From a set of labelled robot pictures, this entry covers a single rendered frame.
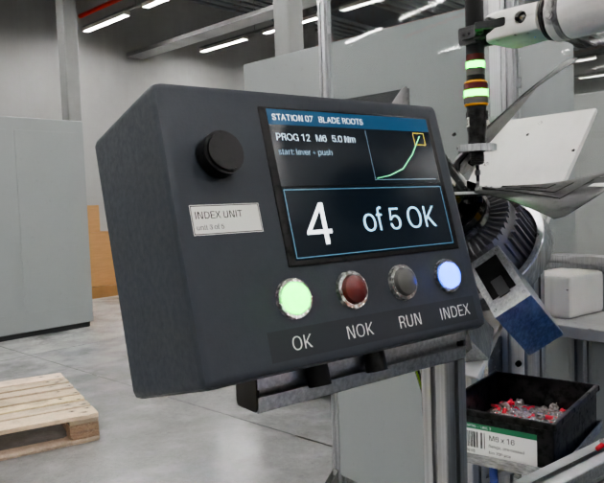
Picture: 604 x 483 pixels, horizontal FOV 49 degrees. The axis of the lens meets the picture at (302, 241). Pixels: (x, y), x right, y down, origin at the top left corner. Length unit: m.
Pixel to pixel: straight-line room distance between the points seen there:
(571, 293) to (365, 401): 1.13
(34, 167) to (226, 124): 6.29
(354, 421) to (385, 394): 0.23
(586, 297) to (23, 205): 5.55
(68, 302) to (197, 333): 6.48
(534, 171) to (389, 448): 1.37
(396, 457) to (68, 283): 4.80
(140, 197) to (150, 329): 0.08
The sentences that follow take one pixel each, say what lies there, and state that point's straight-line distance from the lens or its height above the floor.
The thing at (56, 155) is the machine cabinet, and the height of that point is 1.70.
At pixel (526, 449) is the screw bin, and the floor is 0.84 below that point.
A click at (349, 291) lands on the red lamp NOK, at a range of 0.45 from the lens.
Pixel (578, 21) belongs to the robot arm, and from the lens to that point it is 1.15.
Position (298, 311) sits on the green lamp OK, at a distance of 0.42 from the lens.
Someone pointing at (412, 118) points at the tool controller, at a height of 1.24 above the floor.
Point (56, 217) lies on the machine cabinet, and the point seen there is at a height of 1.11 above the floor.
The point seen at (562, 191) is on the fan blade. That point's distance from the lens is 1.12.
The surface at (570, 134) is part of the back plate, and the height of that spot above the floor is 1.31.
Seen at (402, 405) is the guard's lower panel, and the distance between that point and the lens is 2.50.
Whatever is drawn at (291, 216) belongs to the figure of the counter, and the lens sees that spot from 0.44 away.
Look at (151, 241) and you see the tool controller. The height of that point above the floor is 1.16.
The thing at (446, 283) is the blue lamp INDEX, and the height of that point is 1.11.
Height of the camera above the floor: 1.18
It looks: 3 degrees down
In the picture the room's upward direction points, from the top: 2 degrees counter-clockwise
